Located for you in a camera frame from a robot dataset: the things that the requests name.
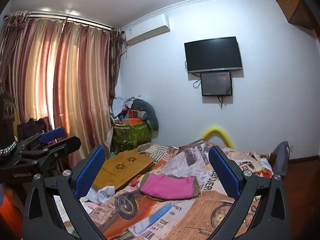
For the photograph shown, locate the black wall television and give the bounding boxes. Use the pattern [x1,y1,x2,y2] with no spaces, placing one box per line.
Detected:
[184,36,242,73]

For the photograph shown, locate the white crumpled cloth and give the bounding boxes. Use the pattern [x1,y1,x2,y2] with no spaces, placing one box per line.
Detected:
[84,186,116,204]

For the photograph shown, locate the pink striped curtain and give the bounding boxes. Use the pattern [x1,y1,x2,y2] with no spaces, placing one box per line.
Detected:
[1,12,124,167]

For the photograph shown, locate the purple grey backpack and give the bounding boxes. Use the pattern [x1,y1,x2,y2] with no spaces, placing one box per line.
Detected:
[272,141,290,179]

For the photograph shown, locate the wooden wardrobe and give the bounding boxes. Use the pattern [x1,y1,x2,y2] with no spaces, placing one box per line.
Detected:
[276,0,319,40]

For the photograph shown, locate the grey stuffed toy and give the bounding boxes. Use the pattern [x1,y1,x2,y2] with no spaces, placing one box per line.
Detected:
[131,99,159,131]

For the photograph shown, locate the pink pants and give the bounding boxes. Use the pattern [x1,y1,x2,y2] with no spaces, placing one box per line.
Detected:
[139,172,198,201]

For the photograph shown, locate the small black wall monitor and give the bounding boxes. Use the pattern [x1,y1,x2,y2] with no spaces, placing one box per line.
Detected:
[201,72,233,96]

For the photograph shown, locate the green laundry basket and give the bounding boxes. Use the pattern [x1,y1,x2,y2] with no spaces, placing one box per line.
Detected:
[112,122,151,154]

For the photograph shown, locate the white air conditioner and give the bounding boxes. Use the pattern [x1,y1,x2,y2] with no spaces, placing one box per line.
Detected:
[124,14,170,47]

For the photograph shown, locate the wooden lap desk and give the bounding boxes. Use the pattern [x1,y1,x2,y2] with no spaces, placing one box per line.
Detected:
[93,151,154,191]

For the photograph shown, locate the newspaper print bedspread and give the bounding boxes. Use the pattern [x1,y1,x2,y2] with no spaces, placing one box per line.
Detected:
[53,139,275,240]

